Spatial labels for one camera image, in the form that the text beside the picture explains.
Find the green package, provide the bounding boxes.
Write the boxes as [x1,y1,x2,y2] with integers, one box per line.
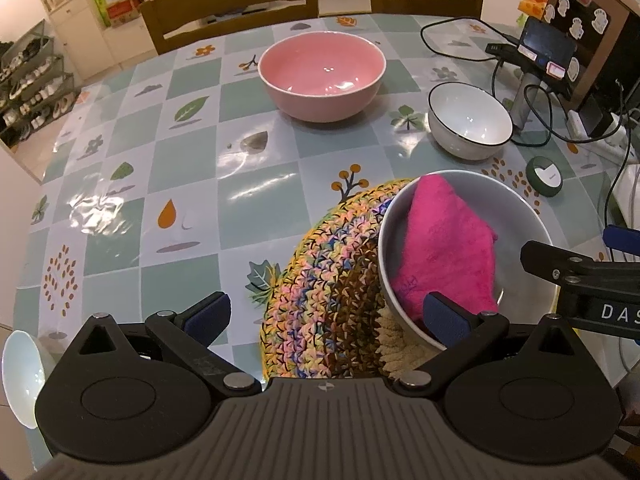
[89,0,114,29]

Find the thin black looped cable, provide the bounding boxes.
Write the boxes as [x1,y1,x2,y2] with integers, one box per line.
[420,16,526,62]

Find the black power adapter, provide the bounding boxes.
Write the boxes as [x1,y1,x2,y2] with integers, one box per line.
[580,95,621,137]

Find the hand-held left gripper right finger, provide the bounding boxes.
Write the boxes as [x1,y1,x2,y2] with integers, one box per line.
[400,292,588,396]

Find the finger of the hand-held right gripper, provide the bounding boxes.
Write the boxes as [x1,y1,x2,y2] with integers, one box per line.
[602,225,640,262]
[520,240,640,290]

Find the plain white bowl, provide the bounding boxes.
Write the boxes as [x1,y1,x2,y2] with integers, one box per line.
[2,330,57,430]

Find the black camera cable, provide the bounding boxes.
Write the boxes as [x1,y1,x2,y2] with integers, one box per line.
[491,57,603,149]

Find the yellow orange toy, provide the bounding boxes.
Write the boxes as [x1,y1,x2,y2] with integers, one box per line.
[517,0,552,27]

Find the white shelf cabinet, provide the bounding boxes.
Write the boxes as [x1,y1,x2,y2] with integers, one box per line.
[30,0,156,83]

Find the white bowl with black rim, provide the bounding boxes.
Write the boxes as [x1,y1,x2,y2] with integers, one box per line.
[427,82,514,162]

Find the multicolour crocheted mat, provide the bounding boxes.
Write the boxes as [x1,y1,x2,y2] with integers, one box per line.
[259,178,426,382]

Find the checkered leaf print tablecloth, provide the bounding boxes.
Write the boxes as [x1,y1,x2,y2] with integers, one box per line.
[15,12,640,411]

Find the large pink bowl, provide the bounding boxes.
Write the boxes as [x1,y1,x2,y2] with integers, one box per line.
[257,31,387,123]

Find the round green desk gadget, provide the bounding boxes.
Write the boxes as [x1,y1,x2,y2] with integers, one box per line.
[526,156,567,200]

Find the grey bowl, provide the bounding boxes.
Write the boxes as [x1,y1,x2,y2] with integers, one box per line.
[377,170,556,352]

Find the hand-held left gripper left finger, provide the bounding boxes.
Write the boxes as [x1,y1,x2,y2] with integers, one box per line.
[65,291,261,393]

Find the wide wooden chair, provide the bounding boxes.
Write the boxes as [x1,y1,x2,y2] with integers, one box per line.
[139,0,321,57]

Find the cardboard board with white stickers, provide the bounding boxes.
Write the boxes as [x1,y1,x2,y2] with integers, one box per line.
[545,0,640,111]

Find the pink cloth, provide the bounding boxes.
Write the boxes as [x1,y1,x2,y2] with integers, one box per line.
[391,174,501,335]

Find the black camera with screen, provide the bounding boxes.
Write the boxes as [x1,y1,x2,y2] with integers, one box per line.
[516,16,578,83]

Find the cream fringed mat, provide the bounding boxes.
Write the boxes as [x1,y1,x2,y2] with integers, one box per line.
[375,307,442,382]

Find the grey camera stand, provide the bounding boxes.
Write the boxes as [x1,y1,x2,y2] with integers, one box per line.
[510,72,551,134]

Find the metal shoe rack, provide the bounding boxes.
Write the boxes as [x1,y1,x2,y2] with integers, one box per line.
[0,35,77,150]

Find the white power strip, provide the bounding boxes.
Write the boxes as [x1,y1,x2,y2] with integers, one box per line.
[567,109,640,163]

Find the red cardboard box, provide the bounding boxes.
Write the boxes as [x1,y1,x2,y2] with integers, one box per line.
[107,0,145,29]

